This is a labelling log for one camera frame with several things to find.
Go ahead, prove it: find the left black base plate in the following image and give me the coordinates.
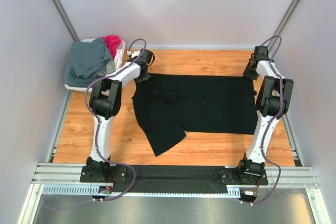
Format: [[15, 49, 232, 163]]
[[80, 162, 128, 183]]

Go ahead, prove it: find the black t-shirt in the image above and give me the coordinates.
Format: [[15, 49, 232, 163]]
[[132, 73, 258, 156]]

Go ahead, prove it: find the right corner aluminium post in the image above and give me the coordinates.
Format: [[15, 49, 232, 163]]
[[274, 0, 301, 36]]

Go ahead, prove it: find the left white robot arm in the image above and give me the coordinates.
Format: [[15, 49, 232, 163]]
[[80, 48, 155, 183]]

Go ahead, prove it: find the white laundry basket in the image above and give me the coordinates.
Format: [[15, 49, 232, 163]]
[[64, 38, 127, 95]]

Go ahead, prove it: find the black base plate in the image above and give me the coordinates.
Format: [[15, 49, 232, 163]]
[[80, 162, 128, 183], [215, 167, 268, 186]]

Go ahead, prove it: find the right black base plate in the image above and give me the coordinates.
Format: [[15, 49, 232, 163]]
[[215, 167, 268, 186]]

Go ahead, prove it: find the light grey t-shirt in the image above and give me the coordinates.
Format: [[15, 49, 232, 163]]
[[97, 59, 116, 79]]

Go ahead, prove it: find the white t-shirt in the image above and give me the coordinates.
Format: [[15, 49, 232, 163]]
[[114, 48, 124, 71]]

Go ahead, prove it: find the teal grey t-shirt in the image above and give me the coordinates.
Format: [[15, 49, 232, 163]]
[[64, 37, 113, 88]]

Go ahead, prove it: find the corner aluminium post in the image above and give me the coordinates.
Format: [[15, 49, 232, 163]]
[[51, 0, 79, 41], [274, 0, 301, 36]]

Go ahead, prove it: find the slotted grey cable duct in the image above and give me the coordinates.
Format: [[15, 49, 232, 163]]
[[42, 184, 240, 199]]

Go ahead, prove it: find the left corner aluminium post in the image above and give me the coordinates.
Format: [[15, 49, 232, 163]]
[[51, 0, 79, 41]]

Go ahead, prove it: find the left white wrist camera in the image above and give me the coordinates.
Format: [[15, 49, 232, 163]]
[[127, 50, 141, 59]]

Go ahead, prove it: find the aluminium frame rail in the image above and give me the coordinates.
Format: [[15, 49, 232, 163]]
[[31, 162, 87, 184]]

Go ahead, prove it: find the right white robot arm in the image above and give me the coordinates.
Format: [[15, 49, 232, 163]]
[[236, 46, 294, 184]]

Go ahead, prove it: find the pink red t-shirt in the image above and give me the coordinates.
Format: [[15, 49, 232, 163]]
[[102, 35, 122, 59]]

